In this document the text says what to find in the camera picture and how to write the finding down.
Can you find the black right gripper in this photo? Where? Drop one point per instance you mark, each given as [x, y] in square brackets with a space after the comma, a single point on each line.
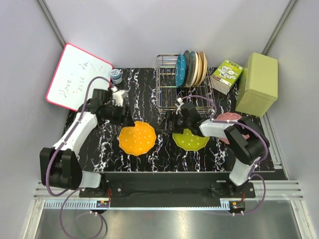
[172, 116]

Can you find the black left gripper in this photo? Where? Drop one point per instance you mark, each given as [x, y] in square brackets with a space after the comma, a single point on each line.
[123, 111]

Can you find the light green metal tin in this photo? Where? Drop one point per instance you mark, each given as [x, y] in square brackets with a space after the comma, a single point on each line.
[258, 86]

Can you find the lime green polka dot plate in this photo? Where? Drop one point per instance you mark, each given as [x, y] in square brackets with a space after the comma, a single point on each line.
[189, 141]

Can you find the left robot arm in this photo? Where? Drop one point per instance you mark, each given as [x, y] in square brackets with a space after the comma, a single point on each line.
[59, 166]

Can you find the teal grey plate in rack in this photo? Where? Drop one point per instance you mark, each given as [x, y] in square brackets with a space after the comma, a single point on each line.
[192, 69]

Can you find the orange polka dot plate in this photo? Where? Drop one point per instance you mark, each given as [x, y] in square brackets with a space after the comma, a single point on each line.
[137, 140]

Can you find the small blue lidded jar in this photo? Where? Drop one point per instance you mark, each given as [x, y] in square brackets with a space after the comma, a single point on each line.
[116, 76]

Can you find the cream plate in rack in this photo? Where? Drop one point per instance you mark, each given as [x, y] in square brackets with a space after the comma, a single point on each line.
[199, 70]

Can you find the metal wire dish rack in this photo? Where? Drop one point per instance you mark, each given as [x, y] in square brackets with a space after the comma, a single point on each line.
[167, 92]

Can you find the blue polka dot plate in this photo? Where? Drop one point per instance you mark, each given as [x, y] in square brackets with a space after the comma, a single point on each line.
[180, 70]

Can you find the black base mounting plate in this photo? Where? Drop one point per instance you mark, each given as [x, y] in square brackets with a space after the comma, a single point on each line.
[167, 189]

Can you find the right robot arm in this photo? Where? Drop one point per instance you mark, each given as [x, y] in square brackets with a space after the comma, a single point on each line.
[248, 143]

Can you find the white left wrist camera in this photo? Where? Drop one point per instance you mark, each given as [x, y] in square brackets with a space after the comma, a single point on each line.
[118, 96]

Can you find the beige plate in rack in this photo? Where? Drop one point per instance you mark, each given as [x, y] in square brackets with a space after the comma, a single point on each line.
[204, 67]

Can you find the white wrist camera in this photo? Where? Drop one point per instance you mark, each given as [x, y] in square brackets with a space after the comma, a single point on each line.
[178, 105]
[118, 96]

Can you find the pink framed whiteboard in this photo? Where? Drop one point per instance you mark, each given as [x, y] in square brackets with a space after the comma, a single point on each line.
[75, 69]

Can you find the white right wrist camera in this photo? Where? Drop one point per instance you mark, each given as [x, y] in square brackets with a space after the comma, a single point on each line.
[178, 105]

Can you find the dark teal plate in rack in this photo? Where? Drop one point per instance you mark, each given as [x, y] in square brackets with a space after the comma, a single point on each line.
[187, 61]

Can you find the green printed paper box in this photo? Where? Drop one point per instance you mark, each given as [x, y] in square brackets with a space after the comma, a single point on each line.
[225, 76]

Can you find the pink polka dot plate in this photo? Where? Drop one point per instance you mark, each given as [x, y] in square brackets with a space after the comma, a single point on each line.
[231, 117]

